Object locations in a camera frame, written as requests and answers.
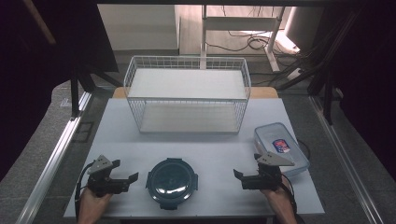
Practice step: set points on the round dark glass lid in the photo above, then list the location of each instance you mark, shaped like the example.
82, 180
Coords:
172, 183

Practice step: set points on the wooden table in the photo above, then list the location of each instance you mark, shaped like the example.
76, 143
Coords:
264, 92

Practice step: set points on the black metal stand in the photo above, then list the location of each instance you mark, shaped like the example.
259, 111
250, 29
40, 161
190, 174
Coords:
76, 90
327, 77

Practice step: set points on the white cabinet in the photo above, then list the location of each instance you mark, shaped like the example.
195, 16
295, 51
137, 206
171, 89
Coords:
140, 28

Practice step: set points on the aluminium rail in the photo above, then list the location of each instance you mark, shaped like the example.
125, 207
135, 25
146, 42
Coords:
342, 155
49, 168

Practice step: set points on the dark curtain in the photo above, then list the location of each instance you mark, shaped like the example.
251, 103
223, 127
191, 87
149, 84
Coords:
373, 77
40, 46

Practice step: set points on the clear rectangular lidded container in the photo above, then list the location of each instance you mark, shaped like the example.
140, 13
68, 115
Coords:
281, 146

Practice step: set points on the white metal stand frame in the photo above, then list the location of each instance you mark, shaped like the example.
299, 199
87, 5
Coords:
239, 23

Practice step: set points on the person's right hand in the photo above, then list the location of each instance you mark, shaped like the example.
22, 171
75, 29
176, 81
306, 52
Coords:
275, 194

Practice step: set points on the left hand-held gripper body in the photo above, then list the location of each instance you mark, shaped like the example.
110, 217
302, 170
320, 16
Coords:
102, 182

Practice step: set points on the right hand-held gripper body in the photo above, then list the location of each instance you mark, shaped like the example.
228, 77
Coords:
264, 177

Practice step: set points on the person's left hand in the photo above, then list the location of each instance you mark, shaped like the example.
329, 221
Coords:
93, 202

